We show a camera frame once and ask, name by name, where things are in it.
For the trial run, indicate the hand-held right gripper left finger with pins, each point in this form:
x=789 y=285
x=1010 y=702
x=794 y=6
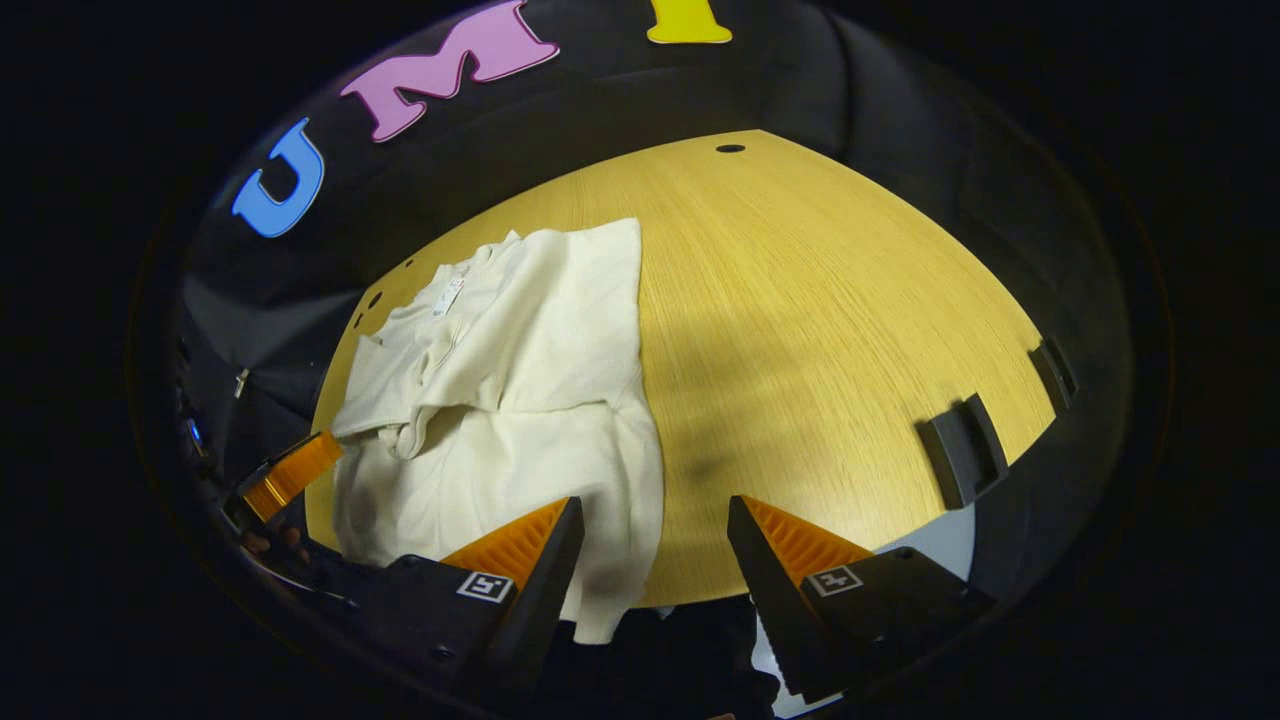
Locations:
x=545 y=590

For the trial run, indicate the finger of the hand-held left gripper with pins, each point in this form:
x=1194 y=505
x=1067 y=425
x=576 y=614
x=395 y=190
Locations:
x=292 y=474

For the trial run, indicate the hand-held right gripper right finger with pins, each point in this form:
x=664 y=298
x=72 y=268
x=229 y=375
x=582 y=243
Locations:
x=765 y=590

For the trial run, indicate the white knit sweater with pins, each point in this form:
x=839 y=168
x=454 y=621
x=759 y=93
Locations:
x=520 y=400

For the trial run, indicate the white cloth clip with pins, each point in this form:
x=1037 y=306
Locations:
x=241 y=382

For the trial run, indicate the black backdrop cloth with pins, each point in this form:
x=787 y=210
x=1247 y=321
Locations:
x=600 y=90

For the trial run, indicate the black table edge bracket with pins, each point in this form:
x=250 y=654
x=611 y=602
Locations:
x=962 y=450
x=1054 y=372

